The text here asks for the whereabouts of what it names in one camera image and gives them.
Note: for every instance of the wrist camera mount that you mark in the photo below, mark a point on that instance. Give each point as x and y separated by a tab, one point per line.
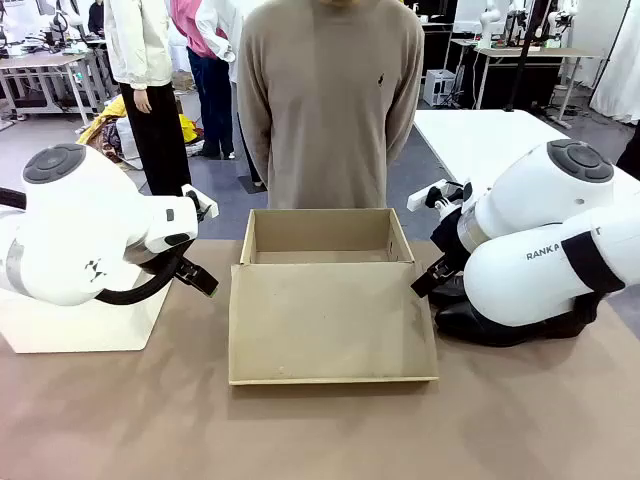
435	196
207	207

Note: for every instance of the small cardboard box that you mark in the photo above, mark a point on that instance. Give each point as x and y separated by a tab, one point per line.
183	80

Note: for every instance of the white plastic storage box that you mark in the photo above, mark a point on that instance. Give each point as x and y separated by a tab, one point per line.
75	330

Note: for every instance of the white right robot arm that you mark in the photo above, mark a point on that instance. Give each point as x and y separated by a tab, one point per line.
540	190

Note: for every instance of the brown cardboard shoe box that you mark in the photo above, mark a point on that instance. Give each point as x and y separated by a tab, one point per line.
325	325

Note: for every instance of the small white open cabinet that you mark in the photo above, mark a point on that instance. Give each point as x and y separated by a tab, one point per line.
440	87

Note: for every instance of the bystander in dark trousers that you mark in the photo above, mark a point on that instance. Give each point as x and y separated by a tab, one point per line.
631	157

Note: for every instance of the mannequin in white shirt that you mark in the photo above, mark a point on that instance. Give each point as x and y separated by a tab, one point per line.
210	25

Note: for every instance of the black leather shoe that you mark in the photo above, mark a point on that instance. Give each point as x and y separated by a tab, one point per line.
460	320

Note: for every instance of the thick black pole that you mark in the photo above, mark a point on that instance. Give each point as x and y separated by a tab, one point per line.
522	60

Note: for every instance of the black mannequin base plate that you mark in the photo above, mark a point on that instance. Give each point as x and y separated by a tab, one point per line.
252	185

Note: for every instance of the white table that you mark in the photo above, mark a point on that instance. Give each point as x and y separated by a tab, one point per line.
475	140

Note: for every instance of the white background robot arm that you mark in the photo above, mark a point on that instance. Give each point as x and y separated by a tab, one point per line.
489	20
557	25

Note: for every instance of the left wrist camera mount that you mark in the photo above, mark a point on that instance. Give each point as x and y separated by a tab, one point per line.
207	207

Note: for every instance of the person in beige sweater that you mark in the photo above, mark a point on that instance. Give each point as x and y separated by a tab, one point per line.
330	110

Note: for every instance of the grey background work table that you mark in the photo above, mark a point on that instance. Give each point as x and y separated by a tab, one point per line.
45	62

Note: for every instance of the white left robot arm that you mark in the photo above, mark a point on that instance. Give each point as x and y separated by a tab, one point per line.
100	225

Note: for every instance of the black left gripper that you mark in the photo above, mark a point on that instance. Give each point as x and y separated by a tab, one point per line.
157	261

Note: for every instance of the mannequin in pink top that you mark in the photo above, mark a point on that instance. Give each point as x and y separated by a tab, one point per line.
212	100

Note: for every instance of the white curtain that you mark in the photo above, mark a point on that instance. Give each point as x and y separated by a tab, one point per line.
620	60

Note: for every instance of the bystander in black jacket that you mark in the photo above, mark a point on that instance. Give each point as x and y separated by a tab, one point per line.
96	17

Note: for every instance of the colourful clothes pile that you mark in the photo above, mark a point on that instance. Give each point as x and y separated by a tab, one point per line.
107	125

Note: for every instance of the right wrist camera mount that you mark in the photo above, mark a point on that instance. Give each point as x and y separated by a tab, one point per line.
435	196

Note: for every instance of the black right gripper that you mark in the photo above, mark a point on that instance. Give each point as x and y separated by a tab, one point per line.
447	235

